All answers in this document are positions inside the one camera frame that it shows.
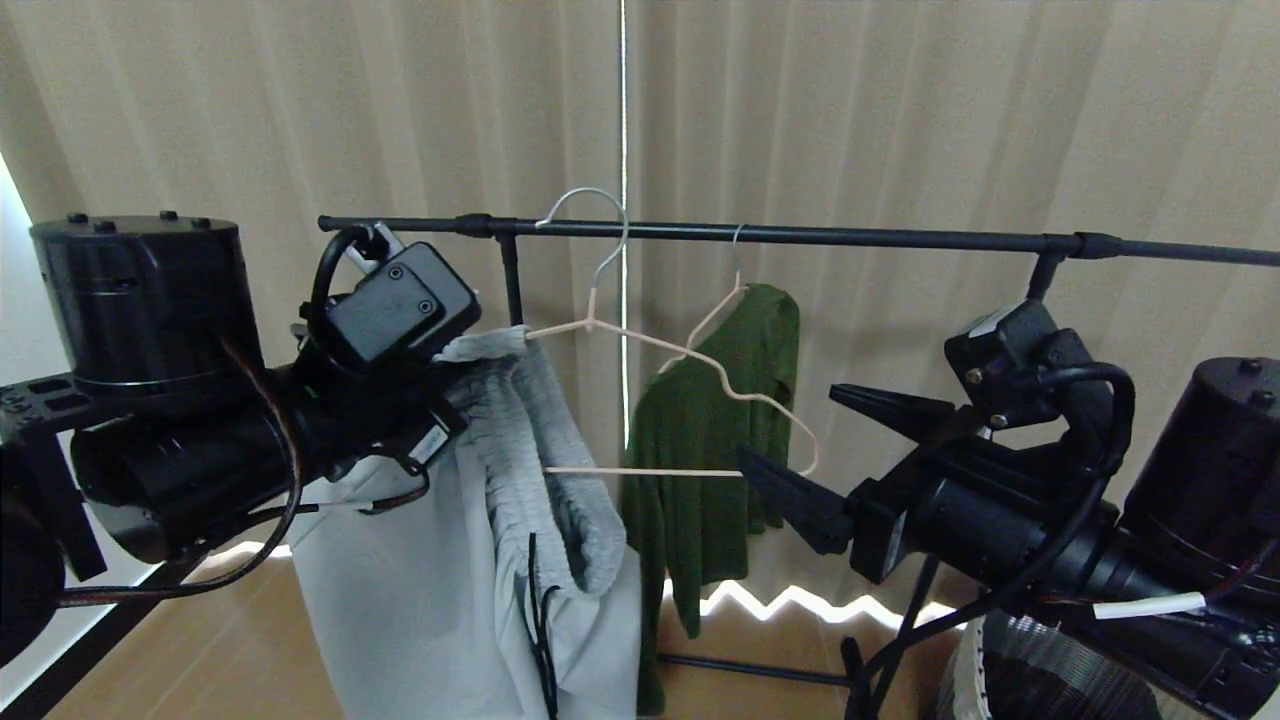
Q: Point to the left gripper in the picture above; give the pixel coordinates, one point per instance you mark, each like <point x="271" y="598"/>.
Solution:
<point x="250" y="450"/>

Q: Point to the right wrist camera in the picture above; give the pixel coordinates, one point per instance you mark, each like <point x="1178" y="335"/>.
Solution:
<point x="1020" y="360"/>

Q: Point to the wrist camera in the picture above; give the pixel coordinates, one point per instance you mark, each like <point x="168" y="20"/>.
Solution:
<point x="1020" y="360"/>
<point x="400" y="310"/>

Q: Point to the beige curtain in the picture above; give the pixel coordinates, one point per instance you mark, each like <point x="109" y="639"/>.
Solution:
<point x="900" y="100"/>

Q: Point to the black clothes rack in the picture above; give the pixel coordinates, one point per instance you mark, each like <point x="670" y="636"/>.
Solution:
<point x="800" y="234"/>

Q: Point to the pale grey shorts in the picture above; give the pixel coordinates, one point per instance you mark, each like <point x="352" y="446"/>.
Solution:
<point x="420" y="600"/>

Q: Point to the white laundry basket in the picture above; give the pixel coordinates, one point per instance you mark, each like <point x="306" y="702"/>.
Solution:
<point x="1050" y="680"/>

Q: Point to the pink clothes hanger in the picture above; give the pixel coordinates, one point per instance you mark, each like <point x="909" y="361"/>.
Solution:
<point x="592" y="300"/>
<point x="737" y="250"/>

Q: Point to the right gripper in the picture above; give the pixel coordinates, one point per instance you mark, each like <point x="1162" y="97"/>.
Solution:
<point x="1000" y="520"/>

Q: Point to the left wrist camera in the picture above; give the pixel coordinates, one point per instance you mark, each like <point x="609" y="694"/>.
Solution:
<point x="400" y="310"/>

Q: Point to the green long-sleeved shirt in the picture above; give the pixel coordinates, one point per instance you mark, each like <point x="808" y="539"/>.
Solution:
<point x="700" y="450"/>

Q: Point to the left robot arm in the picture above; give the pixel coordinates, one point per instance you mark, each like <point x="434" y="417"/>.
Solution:
<point x="140" y="300"/>

